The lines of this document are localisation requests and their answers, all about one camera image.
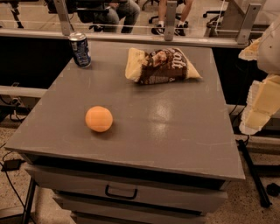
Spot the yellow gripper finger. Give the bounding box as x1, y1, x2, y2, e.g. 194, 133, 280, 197
239, 74, 280, 135
238, 38, 261, 61

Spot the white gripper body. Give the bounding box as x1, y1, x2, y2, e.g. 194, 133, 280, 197
257, 17, 280, 75

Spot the brown chip bag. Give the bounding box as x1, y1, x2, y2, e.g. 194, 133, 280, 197
125, 48, 201, 85

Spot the blue pepsi can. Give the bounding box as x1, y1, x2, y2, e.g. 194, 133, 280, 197
69, 32, 91, 67

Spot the black stand leg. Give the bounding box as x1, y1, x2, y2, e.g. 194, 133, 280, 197
237, 140, 272, 208

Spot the seated person in shorts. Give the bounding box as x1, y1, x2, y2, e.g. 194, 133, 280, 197
150, 0, 194, 37

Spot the grey drawer cabinet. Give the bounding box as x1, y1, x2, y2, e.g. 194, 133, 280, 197
6, 42, 244, 224

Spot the seated person in jeans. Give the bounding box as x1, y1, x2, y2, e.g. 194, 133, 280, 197
91, 0, 140, 33

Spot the orange ball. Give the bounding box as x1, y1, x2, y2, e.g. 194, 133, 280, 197
85, 106, 113, 132

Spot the black power adapter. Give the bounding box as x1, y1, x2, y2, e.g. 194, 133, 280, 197
2, 159, 22, 172

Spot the black drawer handle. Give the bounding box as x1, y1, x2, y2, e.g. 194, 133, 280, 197
105, 185, 138, 200

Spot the metal railing frame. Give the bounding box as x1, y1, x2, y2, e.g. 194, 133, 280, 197
0, 0, 263, 49

